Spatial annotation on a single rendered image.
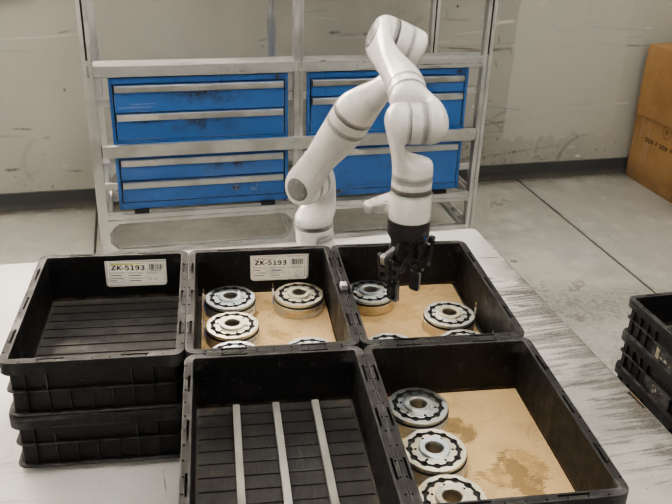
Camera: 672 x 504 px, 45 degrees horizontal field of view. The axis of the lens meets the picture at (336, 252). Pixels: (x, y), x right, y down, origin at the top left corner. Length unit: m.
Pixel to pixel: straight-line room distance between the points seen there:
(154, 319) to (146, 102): 1.80
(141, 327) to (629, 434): 0.98
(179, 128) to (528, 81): 2.16
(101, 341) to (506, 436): 0.78
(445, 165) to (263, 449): 2.57
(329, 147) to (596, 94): 3.38
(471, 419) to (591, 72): 3.70
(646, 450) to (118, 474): 0.97
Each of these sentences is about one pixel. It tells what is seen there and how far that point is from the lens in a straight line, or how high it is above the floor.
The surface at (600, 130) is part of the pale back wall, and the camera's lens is 5.09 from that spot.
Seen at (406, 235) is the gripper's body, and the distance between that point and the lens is 1.39.
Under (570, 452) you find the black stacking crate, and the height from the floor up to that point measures 0.87.
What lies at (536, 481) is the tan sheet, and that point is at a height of 0.83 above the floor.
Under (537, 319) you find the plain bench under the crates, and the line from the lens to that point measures 2.00.
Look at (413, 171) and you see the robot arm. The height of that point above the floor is 1.22.
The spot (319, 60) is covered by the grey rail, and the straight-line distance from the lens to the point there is 3.40.
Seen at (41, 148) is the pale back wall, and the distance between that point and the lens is 4.35.
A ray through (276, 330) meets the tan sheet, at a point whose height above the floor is 0.83.
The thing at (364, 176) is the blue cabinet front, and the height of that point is 0.41.
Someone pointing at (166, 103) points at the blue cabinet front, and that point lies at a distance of 3.38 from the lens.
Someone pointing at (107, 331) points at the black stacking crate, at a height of 0.83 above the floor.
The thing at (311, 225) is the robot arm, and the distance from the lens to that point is 1.89.
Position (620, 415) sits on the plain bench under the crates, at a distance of 1.73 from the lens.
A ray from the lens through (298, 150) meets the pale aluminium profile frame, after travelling 3.49.
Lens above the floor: 1.68
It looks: 26 degrees down
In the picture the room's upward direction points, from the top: 2 degrees clockwise
